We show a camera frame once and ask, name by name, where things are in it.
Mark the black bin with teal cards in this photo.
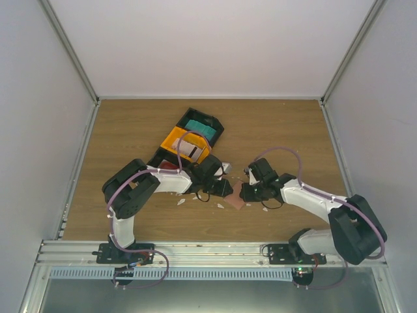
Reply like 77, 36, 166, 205
176, 108, 224, 147

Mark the grey slotted cable duct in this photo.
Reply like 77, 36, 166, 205
50, 267, 293, 282

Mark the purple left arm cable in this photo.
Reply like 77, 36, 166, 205
106, 130, 214, 218

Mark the stack of red-white cards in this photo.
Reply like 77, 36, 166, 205
158, 160, 179, 170

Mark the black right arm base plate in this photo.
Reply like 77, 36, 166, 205
261, 243, 327, 265

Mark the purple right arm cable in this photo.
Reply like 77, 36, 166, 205
249, 146, 388, 260

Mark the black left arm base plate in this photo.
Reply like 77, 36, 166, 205
92, 242, 155, 265

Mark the stack of teal cards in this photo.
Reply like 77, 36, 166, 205
185, 119, 216, 140

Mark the aluminium front rail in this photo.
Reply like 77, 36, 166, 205
36, 240, 388, 267

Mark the yellow bin with white cards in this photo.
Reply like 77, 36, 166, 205
160, 127, 211, 163

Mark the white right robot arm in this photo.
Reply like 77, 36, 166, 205
239, 158, 388, 265

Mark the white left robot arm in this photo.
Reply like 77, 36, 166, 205
102, 155, 233, 263

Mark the black bin with red cards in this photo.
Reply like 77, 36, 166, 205
147, 147, 179, 168

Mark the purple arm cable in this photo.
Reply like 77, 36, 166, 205
106, 130, 214, 218
249, 146, 388, 260

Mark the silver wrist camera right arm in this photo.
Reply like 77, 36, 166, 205
244, 168, 259, 186

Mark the stack of white cards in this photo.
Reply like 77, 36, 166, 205
171, 138, 205, 162

